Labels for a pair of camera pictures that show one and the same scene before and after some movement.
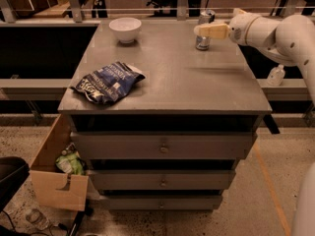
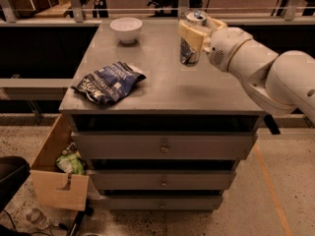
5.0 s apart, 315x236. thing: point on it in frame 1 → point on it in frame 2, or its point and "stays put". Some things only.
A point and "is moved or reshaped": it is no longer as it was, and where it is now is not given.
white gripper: (238, 28) → (227, 46)
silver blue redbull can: (205, 17) is moved or reshaped
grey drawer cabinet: (172, 141) stays put
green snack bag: (70, 161) stays put
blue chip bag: (109, 83) stays put
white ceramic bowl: (126, 29) stays put
